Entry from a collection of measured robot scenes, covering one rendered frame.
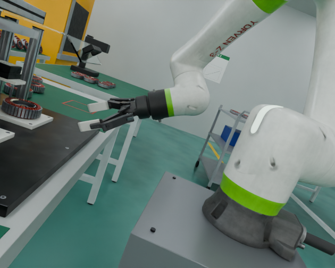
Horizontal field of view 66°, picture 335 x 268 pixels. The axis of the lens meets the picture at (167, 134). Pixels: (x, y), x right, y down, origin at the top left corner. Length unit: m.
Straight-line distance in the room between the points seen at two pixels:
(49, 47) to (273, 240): 4.16
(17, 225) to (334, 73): 0.68
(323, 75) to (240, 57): 5.51
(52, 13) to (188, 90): 3.78
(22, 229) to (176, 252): 0.25
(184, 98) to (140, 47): 5.19
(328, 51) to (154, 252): 0.55
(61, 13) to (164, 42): 2.39
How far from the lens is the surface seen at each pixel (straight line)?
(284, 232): 0.55
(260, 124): 0.48
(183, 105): 0.79
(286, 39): 6.53
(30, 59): 1.12
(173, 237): 0.43
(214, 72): 6.01
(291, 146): 0.48
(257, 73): 6.27
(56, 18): 4.42
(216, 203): 0.53
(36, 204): 0.56
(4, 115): 0.90
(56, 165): 0.67
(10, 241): 0.48
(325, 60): 0.69
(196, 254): 0.42
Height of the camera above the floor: 1.06
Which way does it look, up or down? 12 degrees down
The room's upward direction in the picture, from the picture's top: 21 degrees clockwise
